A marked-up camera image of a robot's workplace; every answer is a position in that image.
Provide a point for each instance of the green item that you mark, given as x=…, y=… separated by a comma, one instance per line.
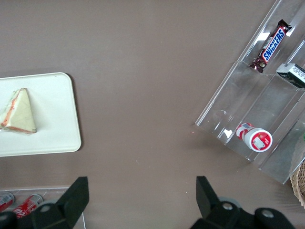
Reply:
x=303, y=134

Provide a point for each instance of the red and white yogurt cup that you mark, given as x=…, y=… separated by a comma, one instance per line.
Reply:
x=256, y=137

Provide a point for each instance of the clear acrylic can holder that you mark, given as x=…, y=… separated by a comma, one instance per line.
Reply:
x=54, y=190

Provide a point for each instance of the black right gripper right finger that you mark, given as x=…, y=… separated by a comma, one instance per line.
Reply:
x=207, y=202

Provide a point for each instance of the wicker basket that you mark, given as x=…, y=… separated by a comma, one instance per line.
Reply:
x=299, y=183

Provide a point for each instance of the triangle sandwich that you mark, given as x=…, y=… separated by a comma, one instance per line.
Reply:
x=21, y=114

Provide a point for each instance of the Snickers chocolate bar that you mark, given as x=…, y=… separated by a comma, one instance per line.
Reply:
x=271, y=46

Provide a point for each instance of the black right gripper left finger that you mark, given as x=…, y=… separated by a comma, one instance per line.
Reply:
x=71, y=202

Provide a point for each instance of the cream plastic tray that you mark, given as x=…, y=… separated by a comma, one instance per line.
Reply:
x=54, y=114

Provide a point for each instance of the black and white carton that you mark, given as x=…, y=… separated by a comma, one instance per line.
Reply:
x=294, y=75

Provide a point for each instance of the red cola can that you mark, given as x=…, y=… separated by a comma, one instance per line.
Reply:
x=26, y=205
x=6, y=202

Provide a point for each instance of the clear acrylic display stand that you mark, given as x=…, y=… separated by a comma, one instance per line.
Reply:
x=247, y=100

